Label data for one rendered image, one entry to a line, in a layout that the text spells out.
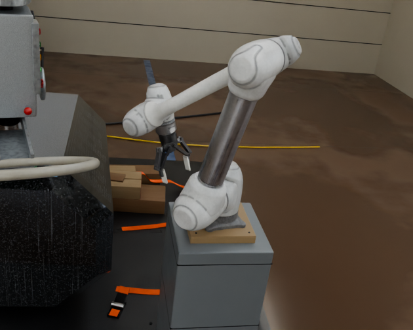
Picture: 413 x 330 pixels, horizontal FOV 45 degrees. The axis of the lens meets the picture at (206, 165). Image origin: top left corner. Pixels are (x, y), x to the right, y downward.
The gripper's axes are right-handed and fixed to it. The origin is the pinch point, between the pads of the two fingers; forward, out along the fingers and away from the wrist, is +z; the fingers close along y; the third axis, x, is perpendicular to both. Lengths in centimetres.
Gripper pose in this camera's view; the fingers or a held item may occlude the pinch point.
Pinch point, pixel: (176, 173)
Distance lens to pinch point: 222.1
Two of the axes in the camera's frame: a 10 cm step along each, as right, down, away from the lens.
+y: 7.1, -4.1, 5.7
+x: -6.8, -2.0, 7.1
